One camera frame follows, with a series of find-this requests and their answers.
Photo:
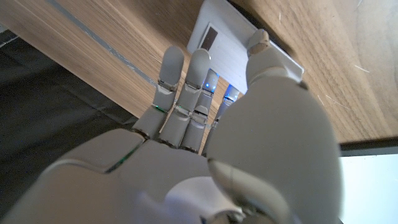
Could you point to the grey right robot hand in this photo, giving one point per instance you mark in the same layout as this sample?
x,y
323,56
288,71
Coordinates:
x,y
233,161

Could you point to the grey whiteboard eraser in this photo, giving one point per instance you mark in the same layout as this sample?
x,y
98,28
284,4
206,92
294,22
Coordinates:
x,y
230,49

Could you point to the small black-framed whiteboard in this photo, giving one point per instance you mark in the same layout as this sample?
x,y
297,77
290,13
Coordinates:
x,y
370,180

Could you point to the black backdrop curtain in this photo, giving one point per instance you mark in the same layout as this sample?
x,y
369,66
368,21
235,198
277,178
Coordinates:
x,y
46,102

